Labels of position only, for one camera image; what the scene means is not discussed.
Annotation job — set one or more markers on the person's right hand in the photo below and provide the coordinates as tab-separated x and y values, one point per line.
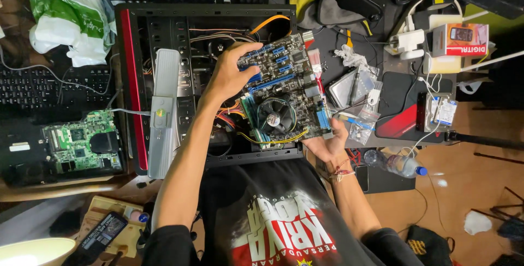
329	143

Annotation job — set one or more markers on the person's left hand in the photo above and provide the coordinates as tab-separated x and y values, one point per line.
226	75

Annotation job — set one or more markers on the person's right fingers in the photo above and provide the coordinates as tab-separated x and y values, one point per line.
337	129

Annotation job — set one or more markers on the black desktop motherboard with fan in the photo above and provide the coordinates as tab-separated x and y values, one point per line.
284	88

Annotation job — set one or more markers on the small clear plastic bags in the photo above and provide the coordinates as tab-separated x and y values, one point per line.
364	125

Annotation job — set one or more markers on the red thread wristband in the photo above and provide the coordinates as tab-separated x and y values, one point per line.
340	172

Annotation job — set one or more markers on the grey screwdriver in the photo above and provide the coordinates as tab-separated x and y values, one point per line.
354	88

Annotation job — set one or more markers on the black smartphone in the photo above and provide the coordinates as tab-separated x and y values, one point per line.
362	178

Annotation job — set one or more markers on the clear plastic water bottle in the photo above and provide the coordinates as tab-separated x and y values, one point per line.
395	163

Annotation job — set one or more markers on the black red mouse pad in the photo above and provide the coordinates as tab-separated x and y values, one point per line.
403	106

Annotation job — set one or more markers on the crumpled white tissue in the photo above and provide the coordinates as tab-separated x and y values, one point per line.
350	57

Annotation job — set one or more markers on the silver hard disk drive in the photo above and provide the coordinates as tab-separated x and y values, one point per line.
440	112

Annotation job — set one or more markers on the black printed t-shirt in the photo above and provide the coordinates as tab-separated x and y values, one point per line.
278	217

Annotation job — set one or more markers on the white power adapter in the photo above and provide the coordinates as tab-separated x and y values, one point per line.
405	41

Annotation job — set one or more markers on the black yellow bag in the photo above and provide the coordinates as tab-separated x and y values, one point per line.
331	2

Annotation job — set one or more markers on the black pouch with gold print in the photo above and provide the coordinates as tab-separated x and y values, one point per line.
428	244

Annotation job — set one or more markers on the black red computer case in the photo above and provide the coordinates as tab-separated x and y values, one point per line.
196	86

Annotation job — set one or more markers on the black tripod leg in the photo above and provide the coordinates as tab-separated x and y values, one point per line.
485	140

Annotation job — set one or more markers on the red white multimeter box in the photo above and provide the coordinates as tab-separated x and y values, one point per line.
460	39

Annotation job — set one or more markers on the crumpled white paper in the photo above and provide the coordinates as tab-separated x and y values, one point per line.
477	222

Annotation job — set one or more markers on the grey power strip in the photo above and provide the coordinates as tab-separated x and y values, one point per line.
163	112

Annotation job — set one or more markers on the black handheld device with label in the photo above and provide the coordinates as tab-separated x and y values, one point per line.
96	239

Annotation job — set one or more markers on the opened laptop with green board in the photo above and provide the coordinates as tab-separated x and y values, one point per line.
69	145

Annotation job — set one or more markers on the white green plastic bag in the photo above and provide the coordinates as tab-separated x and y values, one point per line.
71	14

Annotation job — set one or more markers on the black laptop keyboard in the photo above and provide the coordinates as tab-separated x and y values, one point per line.
49	88

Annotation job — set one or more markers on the cream lamp shade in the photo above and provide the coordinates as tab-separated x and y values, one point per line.
35	253

